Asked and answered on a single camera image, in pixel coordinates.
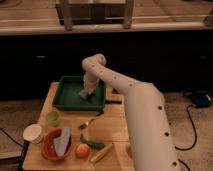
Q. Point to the orange fruit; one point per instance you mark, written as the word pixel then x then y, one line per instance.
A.
pixel 82 151

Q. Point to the grey sponge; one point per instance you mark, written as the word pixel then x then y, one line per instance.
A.
pixel 84 94

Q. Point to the yellow corn cob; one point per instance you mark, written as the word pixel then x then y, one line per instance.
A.
pixel 101 153

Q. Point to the wooden frame stand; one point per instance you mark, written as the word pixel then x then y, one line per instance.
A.
pixel 94 12

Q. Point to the black device on floor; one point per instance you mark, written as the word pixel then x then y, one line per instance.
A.
pixel 200 99

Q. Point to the green plastic tray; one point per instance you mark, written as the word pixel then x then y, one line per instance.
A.
pixel 67 96

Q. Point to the light green cup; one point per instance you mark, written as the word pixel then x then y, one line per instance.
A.
pixel 52 118

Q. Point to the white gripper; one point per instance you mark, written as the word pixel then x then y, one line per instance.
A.
pixel 90 82

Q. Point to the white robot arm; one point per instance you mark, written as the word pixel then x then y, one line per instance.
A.
pixel 150 137

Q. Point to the grey cloth in bowl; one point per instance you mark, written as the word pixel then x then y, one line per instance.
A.
pixel 61 142

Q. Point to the red bowl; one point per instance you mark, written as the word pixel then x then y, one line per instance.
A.
pixel 47 147

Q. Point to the green chili pepper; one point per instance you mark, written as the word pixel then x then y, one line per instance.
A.
pixel 92 144

